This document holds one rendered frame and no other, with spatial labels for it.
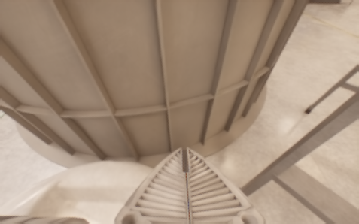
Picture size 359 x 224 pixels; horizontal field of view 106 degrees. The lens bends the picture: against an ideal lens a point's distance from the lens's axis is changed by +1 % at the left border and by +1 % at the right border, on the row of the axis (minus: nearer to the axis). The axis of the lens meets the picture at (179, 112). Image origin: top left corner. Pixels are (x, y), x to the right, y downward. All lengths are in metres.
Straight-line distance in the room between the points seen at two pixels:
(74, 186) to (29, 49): 0.37
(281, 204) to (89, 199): 0.79
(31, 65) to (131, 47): 0.28
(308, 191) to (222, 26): 0.54
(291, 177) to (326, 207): 0.09
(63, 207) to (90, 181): 0.11
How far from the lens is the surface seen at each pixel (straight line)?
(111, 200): 0.50
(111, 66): 0.44
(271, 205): 0.88
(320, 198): 0.61
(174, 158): 0.16
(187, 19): 0.41
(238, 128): 0.99
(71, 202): 0.56
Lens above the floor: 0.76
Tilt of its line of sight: 47 degrees down
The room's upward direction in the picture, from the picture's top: 1 degrees counter-clockwise
